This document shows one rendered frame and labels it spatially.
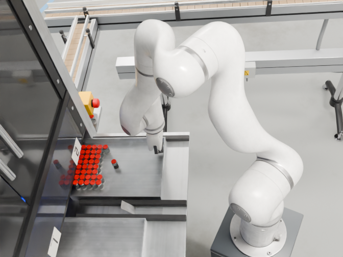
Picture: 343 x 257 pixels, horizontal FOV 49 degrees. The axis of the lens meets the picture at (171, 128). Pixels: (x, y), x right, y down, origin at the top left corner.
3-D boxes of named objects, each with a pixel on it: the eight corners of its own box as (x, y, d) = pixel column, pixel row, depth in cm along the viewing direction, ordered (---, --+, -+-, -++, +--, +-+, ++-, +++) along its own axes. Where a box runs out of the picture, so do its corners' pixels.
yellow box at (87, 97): (76, 116, 157) (70, 104, 151) (79, 102, 161) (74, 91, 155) (93, 115, 156) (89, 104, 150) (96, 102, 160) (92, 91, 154)
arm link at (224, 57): (249, 204, 106) (283, 165, 112) (283, 216, 96) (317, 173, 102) (159, 53, 86) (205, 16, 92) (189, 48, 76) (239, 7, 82)
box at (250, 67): (234, 78, 227) (235, 68, 219) (234, 72, 230) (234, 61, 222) (254, 78, 225) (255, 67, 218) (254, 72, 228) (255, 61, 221)
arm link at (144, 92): (131, 96, 98) (134, 144, 125) (174, 61, 104) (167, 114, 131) (108, 76, 100) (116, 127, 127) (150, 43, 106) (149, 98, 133)
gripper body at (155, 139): (144, 112, 137) (148, 130, 146) (141, 135, 131) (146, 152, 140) (164, 111, 136) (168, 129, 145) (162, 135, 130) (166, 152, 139)
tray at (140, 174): (72, 200, 143) (69, 196, 140) (85, 143, 158) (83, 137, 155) (161, 200, 138) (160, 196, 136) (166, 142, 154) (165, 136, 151)
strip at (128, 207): (123, 214, 137) (120, 208, 132) (124, 207, 139) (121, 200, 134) (162, 215, 135) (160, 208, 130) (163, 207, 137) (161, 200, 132)
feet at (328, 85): (333, 142, 246) (338, 129, 235) (320, 84, 275) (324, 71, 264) (346, 141, 245) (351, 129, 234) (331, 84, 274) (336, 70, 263)
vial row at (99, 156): (92, 190, 144) (89, 184, 140) (100, 150, 154) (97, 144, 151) (98, 190, 144) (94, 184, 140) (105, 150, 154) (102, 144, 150)
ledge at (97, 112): (66, 132, 165) (65, 130, 163) (72, 109, 172) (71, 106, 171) (97, 132, 163) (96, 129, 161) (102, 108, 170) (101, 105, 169)
